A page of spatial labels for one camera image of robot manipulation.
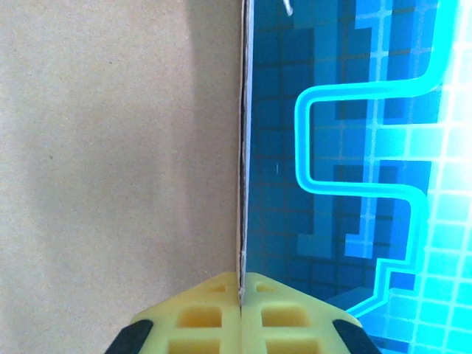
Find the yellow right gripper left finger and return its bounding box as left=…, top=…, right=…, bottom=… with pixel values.
left=105, top=271, right=242, bottom=354

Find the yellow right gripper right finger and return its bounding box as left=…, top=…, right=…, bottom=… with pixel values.
left=240, top=272, right=381, bottom=354

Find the brown cardboard box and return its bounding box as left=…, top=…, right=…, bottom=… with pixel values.
left=0, top=0, right=255, bottom=354

